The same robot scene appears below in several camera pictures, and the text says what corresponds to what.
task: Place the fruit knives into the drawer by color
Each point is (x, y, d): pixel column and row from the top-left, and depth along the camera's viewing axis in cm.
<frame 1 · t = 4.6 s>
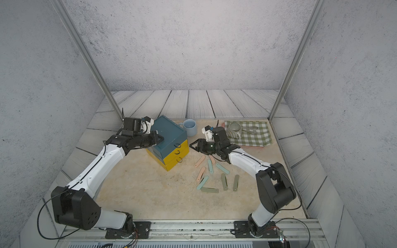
left hand: (166, 138, 81), fingers closed
right hand: (192, 147, 82), fingers open
teal and yellow drawer cabinet: (174, 156, 91), point 10 cm above the table
teal top drawer: (173, 137, 86), point 21 cm above the table
light blue mug: (189, 125, 113), point 5 cm above the table
green checkered cloth: (262, 138, 110), on the table
striped ceramic cup: (237, 132, 105), point 8 cm above the table
metal spoon: (250, 129, 116), on the table
pink fruit knife upper left: (202, 157, 101), on the table
pink fruit knife upper right: (212, 159, 99), on the table
pink fruit knife lower: (200, 173, 93), on the table
mint fruit knife middle: (210, 166, 97), on the table
mint fruit knife right: (223, 168, 96), on the table
mint fruit knife lower: (202, 182, 90), on the table
olive fruit knife bottom: (209, 189, 89), on the table
olive fruit knife middle: (224, 182, 91), on the table
olive fruit knife right: (235, 183, 91), on the table

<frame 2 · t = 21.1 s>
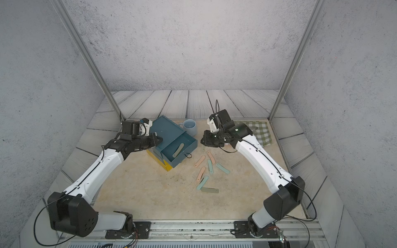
left hand: (164, 139, 81), fingers closed
right hand: (202, 141, 74), fingers closed
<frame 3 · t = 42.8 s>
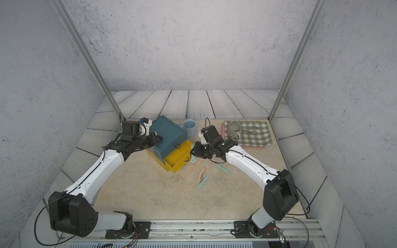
left hand: (164, 138, 81), fingers closed
right hand: (191, 152, 79), fingers closed
yellow middle drawer: (179, 157, 90), point 10 cm above the table
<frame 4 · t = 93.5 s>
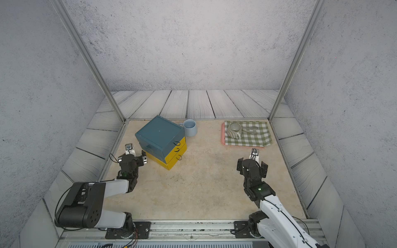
left hand: (135, 151, 91), fingers open
right hand: (253, 160, 81), fingers open
